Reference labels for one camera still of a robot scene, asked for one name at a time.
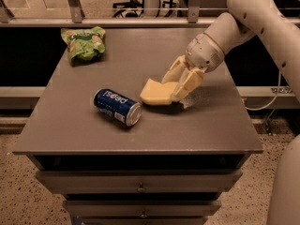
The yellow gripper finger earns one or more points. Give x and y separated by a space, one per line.
176 70
188 82

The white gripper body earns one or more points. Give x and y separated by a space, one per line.
203 54

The yellow sponge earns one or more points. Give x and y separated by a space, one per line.
157 93

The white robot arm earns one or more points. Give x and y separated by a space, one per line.
244 20

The blue pepsi can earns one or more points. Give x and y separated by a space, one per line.
117 106

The black office chair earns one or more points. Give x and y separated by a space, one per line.
129 9

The grey drawer cabinet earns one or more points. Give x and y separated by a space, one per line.
208 132

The green chip bag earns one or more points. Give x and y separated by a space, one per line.
84 44

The top grey drawer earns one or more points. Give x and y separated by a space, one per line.
137 182

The grey drawer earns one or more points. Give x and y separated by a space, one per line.
137 182
141 209

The metal window rail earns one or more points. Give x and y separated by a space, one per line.
173 22

